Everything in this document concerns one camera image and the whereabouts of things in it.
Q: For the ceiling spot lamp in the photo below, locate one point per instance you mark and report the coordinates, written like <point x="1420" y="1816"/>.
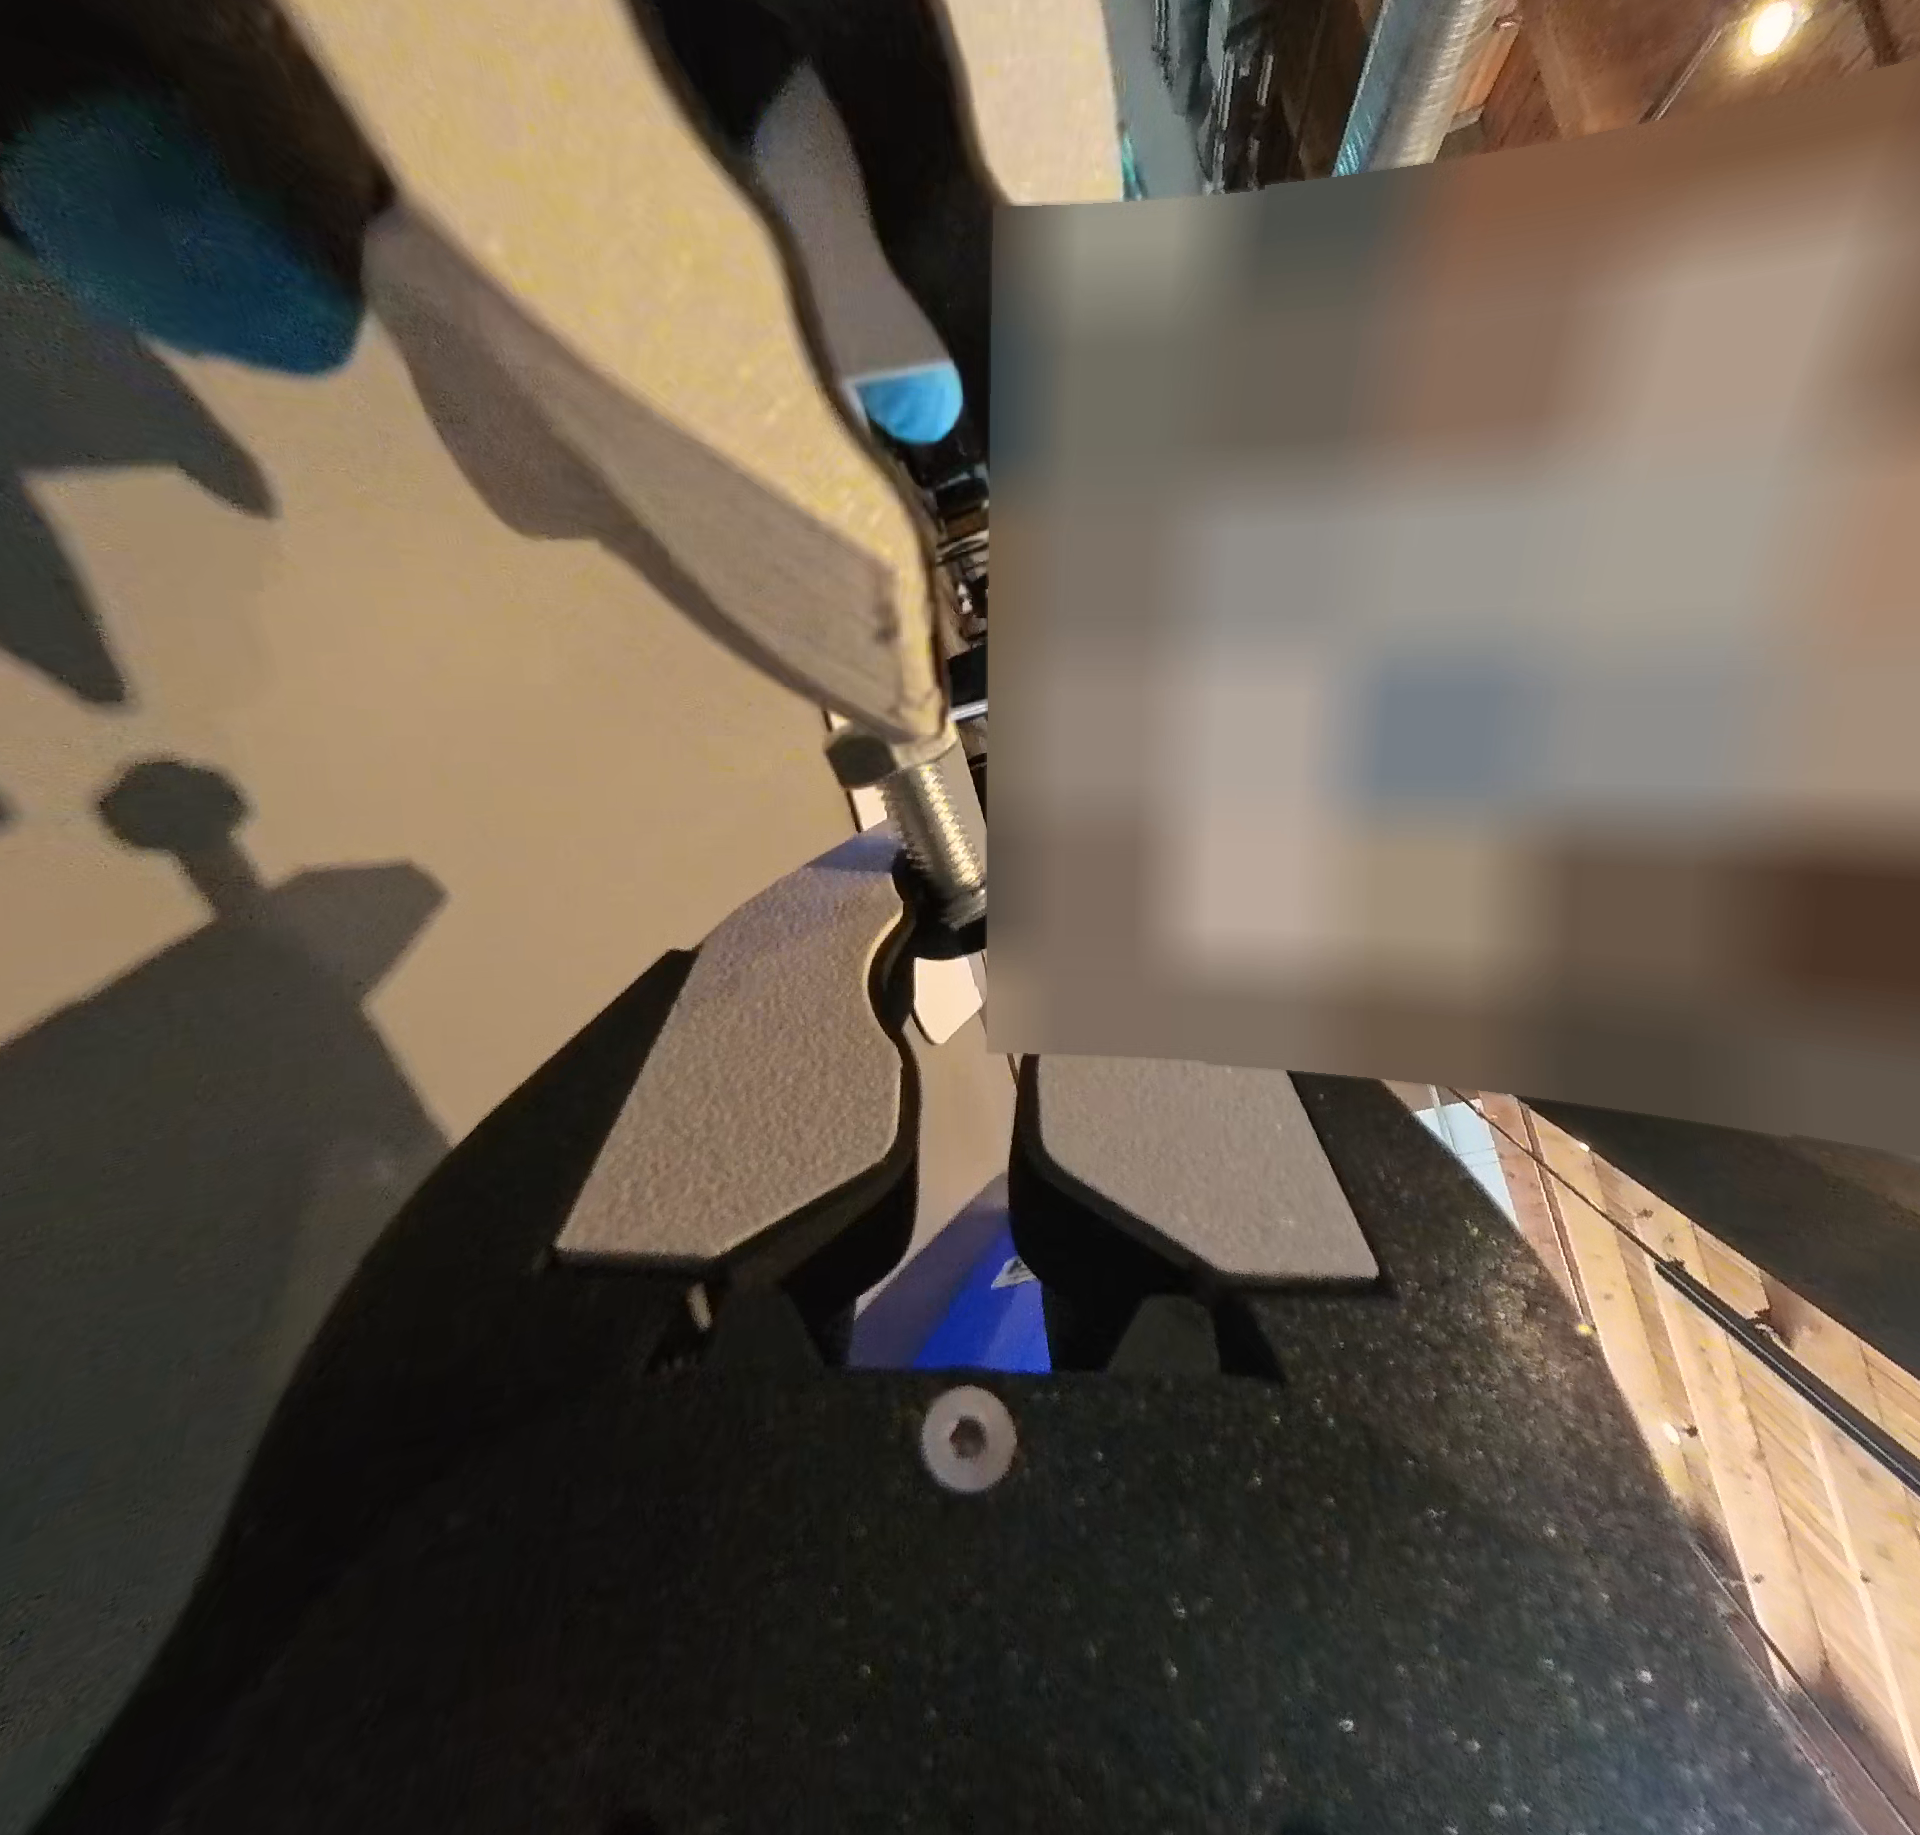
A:
<point x="1773" y="23"/>

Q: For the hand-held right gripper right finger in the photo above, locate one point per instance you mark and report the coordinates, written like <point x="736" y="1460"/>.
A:
<point x="1202" y="1175"/>

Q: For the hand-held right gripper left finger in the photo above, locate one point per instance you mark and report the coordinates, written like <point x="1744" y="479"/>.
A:
<point x="736" y="1085"/>

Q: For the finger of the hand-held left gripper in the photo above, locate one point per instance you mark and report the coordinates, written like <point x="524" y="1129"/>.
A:
<point x="599" y="216"/>
<point x="1035" y="52"/>

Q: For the steel hex bolt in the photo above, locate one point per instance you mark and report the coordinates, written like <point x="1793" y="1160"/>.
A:
<point x="931" y="830"/>

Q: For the person's left hand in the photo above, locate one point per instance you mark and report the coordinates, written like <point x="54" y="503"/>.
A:
<point x="167" y="243"/>

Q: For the silver ventilation duct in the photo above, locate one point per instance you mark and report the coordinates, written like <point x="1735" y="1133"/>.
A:
<point x="1424" y="35"/>

